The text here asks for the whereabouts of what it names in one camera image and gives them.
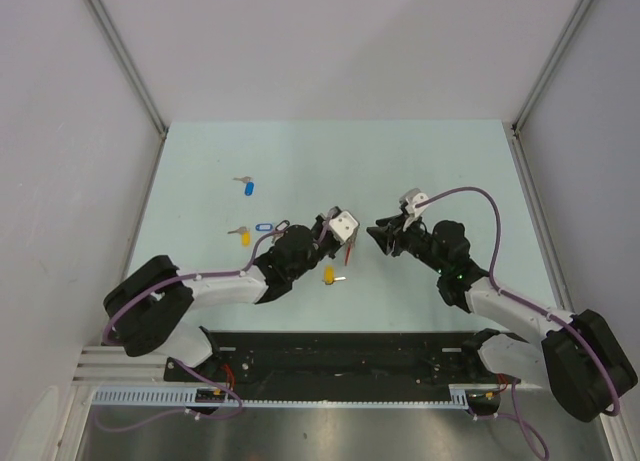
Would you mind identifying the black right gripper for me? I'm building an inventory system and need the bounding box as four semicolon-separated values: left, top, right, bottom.
366;213;447;275

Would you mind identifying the red-handled metal key organizer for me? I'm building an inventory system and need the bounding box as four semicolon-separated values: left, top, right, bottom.
344;230;358;266

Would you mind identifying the yellow tag key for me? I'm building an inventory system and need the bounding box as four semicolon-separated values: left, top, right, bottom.
228;226;251;247
322;265;346;286

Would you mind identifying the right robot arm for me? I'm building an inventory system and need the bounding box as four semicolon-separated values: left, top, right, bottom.
366;214;638;422

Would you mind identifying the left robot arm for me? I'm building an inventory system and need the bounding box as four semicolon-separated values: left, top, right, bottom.
102;207;359;381

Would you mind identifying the black key tag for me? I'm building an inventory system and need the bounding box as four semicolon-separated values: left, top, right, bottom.
274;220;291;232

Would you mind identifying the blue white key tag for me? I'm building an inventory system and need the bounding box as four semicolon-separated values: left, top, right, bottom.
255;223;273;232

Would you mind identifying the blue tag key far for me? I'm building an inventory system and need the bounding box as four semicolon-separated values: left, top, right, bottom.
233;176;255;196

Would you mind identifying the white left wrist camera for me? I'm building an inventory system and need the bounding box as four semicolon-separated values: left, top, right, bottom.
328;206;360;245

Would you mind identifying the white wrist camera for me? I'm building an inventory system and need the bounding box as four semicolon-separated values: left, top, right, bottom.
399;188;429;232
328;206;360;245

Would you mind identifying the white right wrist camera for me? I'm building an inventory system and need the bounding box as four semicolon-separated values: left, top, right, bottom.
399;188;429;232

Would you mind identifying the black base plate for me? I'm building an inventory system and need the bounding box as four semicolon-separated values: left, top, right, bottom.
196;331;511;401

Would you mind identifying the aluminium frame post right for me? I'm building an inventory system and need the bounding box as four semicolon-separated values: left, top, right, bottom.
509;0;605;132

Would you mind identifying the aluminium frame post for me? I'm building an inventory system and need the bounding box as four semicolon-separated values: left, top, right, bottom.
74;0;169;135
509;0;605;132

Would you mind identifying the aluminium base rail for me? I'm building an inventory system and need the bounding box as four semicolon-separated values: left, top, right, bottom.
72;346;167;385

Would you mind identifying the white slotted cable duct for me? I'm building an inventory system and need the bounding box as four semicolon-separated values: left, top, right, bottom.
92;386;469;410

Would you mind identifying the aluminium frame post left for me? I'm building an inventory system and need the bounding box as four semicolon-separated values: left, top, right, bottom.
74;0;169;135

